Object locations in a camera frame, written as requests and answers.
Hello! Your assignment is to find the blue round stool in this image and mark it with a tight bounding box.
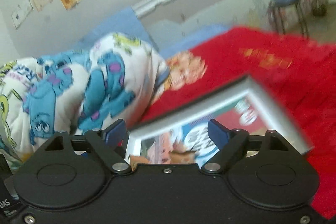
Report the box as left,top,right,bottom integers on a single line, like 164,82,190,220
269,0,309,39

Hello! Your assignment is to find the chinese history textbook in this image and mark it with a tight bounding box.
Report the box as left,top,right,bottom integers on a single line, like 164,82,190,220
126,96,266,169

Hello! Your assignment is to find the black shallow cardboard box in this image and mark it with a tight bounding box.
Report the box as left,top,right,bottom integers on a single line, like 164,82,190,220
125,76,313,166

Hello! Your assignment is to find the brown patterned ball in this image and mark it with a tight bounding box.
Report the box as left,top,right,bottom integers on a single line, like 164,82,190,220
311,0,328,17

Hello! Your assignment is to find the monster cartoon comforter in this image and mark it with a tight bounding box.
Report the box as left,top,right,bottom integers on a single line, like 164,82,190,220
1,32,169,171

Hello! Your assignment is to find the blue pillow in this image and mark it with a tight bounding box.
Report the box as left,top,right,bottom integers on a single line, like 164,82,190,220
73,7,231,59

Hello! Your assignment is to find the red bear print blanket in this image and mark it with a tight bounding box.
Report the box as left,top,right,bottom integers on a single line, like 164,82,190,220
142,27,335,218

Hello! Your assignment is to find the brown triangular snack packet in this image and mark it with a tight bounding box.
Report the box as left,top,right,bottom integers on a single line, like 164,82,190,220
169,150,196,164

